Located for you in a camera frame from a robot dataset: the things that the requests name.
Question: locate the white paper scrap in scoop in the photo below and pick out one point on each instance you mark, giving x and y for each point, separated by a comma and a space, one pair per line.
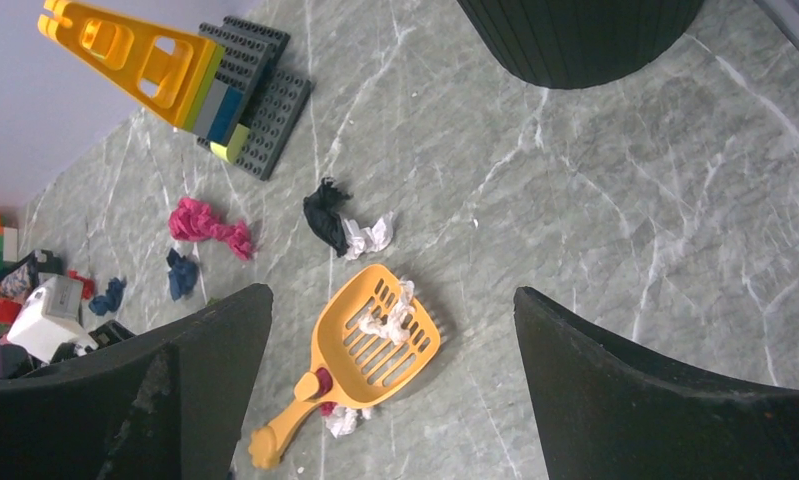
392, 327

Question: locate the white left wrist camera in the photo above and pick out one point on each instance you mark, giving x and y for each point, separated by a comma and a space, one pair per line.
49, 318

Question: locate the black poker chip case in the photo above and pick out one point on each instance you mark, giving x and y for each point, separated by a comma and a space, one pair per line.
18, 280

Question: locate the yellow block tower on plate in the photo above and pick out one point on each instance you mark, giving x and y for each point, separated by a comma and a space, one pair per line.
222, 84

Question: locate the yellow slotted plastic scoop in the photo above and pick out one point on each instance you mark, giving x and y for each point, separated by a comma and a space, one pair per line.
366, 370

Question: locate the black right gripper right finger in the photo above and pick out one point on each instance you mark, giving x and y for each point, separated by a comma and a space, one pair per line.
609, 408

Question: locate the pink crumpled paper scrap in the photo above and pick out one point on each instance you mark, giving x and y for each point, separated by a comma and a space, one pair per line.
195, 221

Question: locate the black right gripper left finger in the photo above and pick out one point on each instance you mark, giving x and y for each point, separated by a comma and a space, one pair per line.
166, 404

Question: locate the black crumpled paper scrap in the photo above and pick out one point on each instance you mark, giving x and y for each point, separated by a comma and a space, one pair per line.
321, 211

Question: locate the red crumpled paper scrap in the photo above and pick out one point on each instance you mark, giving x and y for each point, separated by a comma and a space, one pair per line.
88, 284

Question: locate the white paper scrap beside black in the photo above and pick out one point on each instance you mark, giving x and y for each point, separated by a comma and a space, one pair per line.
364, 240

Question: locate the black ribbed waste bin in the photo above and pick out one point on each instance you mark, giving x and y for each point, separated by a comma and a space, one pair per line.
578, 44

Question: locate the white scrap under scoop handle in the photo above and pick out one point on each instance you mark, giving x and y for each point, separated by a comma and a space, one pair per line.
343, 421

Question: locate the magenta scrap under scoop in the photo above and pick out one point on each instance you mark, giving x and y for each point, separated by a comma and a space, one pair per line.
325, 384

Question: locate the small dark blue paper scrap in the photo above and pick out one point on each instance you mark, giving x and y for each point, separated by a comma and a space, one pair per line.
110, 301

